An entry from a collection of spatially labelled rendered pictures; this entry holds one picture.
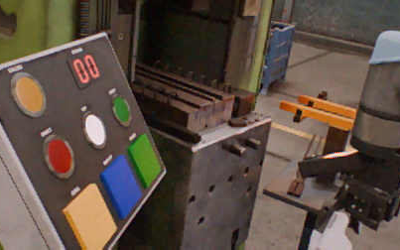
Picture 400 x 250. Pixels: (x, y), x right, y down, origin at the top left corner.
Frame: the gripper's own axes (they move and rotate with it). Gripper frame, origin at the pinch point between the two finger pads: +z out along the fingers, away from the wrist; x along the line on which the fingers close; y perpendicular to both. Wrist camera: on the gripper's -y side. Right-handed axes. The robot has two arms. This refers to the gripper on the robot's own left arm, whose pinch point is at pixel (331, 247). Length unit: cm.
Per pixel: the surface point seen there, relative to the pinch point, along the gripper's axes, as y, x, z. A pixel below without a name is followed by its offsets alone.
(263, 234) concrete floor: -85, 114, 93
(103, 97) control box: -32.0, -24.2, -18.3
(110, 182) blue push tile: -21.7, -28.8, -9.4
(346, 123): -30, 57, -1
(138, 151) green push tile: -28.1, -19.4, -9.6
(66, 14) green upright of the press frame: -59, -17, -27
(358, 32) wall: -364, 721, 54
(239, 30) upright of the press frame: -68, 48, -20
